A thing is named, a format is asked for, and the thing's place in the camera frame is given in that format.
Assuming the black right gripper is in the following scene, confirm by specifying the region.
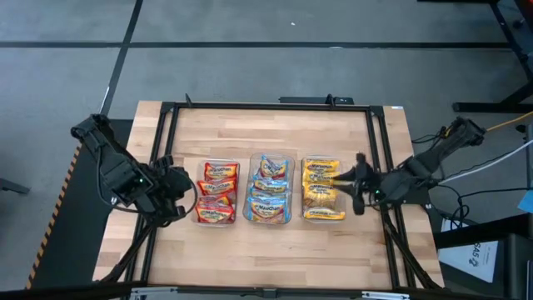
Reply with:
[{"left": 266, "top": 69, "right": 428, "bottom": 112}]
[{"left": 332, "top": 152, "right": 389, "bottom": 217}]

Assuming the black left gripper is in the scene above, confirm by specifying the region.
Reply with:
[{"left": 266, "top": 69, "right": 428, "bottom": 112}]
[{"left": 152, "top": 155, "right": 195, "bottom": 223}]

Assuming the red Maruchan ramen pack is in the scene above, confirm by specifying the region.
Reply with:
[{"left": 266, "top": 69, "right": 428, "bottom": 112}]
[
  {"left": 202, "top": 161, "right": 241, "bottom": 182},
  {"left": 196, "top": 178, "right": 238, "bottom": 196},
  {"left": 195, "top": 202, "right": 236, "bottom": 225},
  {"left": 197, "top": 194, "right": 234, "bottom": 206}
]

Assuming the clear plastic bin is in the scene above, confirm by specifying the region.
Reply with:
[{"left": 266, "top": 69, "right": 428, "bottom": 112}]
[
  {"left": 242, "top": 152, "right": 296, "bottom": 226},
  {"left": 192, "top": 157, "right": 242, "bottom": 227},
  {"left": 300, "top": 154, "right": 348, "bottom": 224}
]

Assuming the black mat with hazard stripes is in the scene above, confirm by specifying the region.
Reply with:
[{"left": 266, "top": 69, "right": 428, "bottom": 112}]
[{"left": 25, "top": 118, "right": 141, "bottom": 291}]

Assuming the white paper sheet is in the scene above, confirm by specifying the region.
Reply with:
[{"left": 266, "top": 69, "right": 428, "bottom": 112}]
[{"left": 437, "top": 239, "right": 500, "bottom": 285}]

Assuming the dark grey furniture leg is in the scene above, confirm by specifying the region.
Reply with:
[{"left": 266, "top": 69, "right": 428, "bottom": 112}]
[{"left": 0, "top": 177, "right": 31, "bottom": 196}]

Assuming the blue object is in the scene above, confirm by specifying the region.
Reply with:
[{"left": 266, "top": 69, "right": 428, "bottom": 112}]
[{"left": 517, "top": 189, "right": 533, "bottom": 214}]

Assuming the black cabinet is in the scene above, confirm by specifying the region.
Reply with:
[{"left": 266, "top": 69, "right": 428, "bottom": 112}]
[{"left": 432, "top": 212, "right": 533, "bottom": 300}]

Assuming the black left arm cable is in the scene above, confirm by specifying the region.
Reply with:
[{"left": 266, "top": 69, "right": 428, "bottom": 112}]
[{"left": 177, "top": 177, "right": 200, "bottom": 222}]

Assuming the black and silver rail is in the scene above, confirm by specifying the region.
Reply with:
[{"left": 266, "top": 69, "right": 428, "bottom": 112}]
[{"left": 0, "top": 281, "right": 533, "bottom": 300}]

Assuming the white cable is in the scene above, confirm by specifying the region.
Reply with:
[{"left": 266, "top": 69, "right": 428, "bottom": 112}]
[{"left": 437, "top": 139, "right": 533, "bottom": 185}]

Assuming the black floor cable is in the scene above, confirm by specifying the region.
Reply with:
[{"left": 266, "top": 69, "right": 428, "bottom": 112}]
[{"left": 428, "top": 182, "right": 533, "bottom": 228}]

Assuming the black desk leg frame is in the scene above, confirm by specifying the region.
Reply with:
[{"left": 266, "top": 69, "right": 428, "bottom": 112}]
[{"left": 417, "top": 0, "right": 533, "bottom": 114}]

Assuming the yellow power cable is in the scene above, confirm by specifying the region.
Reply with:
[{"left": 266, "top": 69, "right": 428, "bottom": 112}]
[{"left": 485, "top": 110, "right": 533, "bottom": 133}]

